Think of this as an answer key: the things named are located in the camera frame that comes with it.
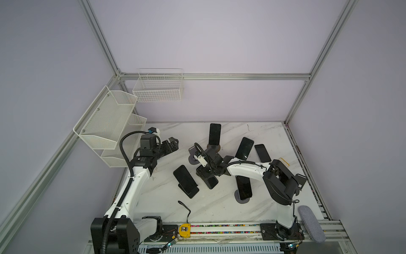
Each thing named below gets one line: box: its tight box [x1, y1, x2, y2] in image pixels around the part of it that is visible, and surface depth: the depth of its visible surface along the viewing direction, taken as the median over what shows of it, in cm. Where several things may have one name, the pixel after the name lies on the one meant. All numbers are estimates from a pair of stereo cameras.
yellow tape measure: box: [177, 200, 191, 238], surface depth 75 cm
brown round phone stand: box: [206, 143, 221, 152], surface depth 106 cm
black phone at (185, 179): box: [172, 164, 199, 195], surface depth 81 cm
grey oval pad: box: [298, 204, 327, 244], surface depth 76 cm
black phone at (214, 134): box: [208, 122, 222, 146], surface depth 100 cm
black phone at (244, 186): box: [235, 175, 253, 201], surface depth 80 cm
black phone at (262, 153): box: [254, 143, 272, 163], surface depth 106 cm
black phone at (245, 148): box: [234, 137, 255, 161], surface depth 93 cm
